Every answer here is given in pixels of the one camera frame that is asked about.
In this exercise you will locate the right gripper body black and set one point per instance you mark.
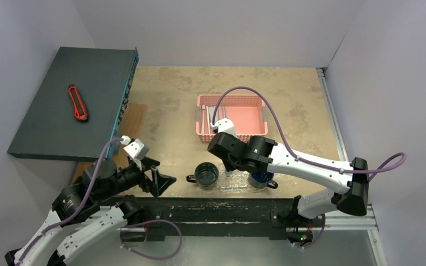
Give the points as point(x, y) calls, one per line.
point(226, 161)

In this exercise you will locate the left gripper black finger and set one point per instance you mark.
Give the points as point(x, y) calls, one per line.
point(160, 183)
point(147, 162)

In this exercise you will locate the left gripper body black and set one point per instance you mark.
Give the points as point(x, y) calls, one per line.
point(131, 175)

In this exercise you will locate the dark blue cup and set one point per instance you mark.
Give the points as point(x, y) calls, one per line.
point(262, 180)

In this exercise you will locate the clear textured oval tray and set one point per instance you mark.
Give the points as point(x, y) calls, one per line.
point(237, 183)

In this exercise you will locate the pink plastic basket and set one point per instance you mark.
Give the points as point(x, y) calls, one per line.
point(247, 112)

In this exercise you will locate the dark green mug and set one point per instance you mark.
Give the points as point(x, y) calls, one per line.
point(205, 176)

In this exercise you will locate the red cap toothpaste tube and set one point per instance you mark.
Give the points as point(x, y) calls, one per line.
point(212, 118)

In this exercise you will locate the white toothpaste tube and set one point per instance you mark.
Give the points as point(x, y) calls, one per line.
point(228, 173)

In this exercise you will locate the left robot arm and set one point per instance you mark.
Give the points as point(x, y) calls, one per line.
point(58, 241)

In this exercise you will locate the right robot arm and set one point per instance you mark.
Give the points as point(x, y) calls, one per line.
point(345, 190)

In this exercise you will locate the white toothbrush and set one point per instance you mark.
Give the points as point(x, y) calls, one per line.
point(202, 125)

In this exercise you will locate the red utility knife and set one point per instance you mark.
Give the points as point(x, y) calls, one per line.
point(80, 111)

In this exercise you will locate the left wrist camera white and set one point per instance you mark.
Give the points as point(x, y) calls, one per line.
point(135, 149)

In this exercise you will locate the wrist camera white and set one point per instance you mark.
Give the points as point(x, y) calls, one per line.
point(224, 125)
point(135, 149)

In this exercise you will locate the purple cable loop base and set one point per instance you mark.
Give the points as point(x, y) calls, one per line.
point(154, 238)

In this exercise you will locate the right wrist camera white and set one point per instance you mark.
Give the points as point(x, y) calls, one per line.
point(224, 125)

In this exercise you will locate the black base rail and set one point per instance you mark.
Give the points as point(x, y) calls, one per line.
point(275, 219)

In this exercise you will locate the dark grey network switch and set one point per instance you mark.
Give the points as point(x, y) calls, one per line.
point(50, 131)

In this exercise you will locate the aluminium frame rail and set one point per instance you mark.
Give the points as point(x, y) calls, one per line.
point(366, 226)

